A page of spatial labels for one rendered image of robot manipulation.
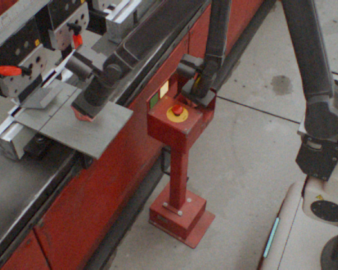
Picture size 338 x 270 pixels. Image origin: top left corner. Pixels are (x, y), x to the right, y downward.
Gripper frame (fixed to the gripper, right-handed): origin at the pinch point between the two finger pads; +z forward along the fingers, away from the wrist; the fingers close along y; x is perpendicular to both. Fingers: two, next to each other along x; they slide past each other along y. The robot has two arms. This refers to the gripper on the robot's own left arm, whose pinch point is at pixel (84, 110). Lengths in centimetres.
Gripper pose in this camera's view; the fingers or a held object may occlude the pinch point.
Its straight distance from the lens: 130.1
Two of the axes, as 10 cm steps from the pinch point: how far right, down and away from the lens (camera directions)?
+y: -4.7, 6.9, -5.5
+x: 7.7, 6.2, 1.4
